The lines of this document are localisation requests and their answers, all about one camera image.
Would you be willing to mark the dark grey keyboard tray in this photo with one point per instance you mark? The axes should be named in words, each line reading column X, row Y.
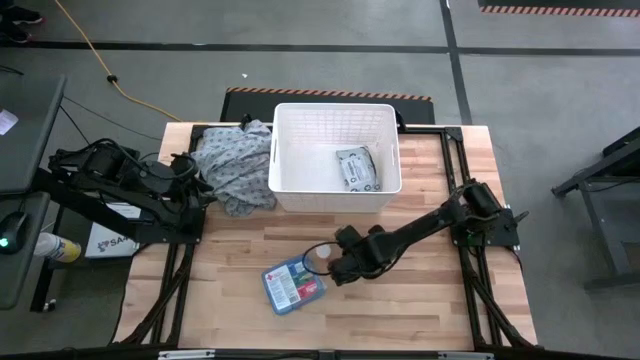
column 22, row 280

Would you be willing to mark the grey patterned cloth gown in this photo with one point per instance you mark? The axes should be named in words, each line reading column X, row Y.
column 235, row 160

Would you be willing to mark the grey metal cart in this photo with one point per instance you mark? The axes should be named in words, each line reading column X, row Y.
column 600, row 200

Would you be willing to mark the white plastic mesh basket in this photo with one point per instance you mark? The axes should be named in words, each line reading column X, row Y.
column 320, row 170

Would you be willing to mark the white box with logo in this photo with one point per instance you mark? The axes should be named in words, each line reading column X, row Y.
column 107, row 245

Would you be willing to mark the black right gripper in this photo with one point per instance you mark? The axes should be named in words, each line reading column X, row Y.
column 350, row 267

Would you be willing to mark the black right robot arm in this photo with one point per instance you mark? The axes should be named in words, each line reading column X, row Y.
column 425, row 227

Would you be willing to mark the white yellow spray bottle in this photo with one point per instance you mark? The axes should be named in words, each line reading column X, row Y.
column 57, row 247

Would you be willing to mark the dark grey desk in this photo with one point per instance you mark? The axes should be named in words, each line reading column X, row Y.
column 25, row 150

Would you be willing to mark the silver metal bracket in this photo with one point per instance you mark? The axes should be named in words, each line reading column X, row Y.
column 465, row 356
column 185, row 355

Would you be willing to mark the black round clamp knob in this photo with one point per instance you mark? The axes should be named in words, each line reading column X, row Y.
column 245, row 121
column 401, row 121

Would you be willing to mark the white paper note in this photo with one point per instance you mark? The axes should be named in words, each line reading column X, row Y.
column 7, row 122

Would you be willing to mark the blue first aid kit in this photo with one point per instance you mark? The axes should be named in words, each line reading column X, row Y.
column 292, row 287

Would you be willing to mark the white round cap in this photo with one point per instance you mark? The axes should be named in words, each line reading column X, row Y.
column 322, row 251

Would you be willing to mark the person's shoe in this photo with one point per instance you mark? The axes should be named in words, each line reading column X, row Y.
column 12, row 34
column 22, row 16

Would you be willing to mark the grey wipes packet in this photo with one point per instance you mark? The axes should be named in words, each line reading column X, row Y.
column 359, row 169

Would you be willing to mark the black desk leg beam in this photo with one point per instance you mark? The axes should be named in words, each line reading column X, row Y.
column 75, row 200

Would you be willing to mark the black mat striped edge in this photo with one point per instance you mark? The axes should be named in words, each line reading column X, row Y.
column 250, row 107

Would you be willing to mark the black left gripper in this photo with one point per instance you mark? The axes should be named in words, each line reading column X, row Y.
column 187, row 190

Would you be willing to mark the black computer mouse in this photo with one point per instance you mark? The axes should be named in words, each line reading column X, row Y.
column 14, row 232

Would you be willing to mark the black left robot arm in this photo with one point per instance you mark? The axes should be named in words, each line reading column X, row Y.
column 135, row 182

